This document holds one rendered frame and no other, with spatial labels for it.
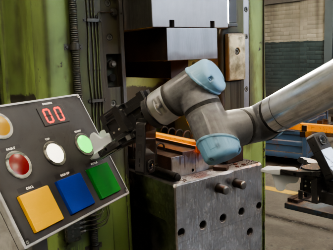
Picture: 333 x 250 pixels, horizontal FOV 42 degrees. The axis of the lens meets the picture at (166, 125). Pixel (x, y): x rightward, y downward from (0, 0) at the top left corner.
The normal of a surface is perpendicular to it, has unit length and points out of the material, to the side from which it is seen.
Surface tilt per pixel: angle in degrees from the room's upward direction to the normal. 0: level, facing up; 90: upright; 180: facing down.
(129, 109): 90
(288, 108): 108
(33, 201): 60
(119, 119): 90
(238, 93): 90
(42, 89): 89
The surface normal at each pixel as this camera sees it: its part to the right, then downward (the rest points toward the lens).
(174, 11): 0.60, 0.11
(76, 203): 0.75, -0.45
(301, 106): -0.61, 0.47
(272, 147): -0.59, 0.14
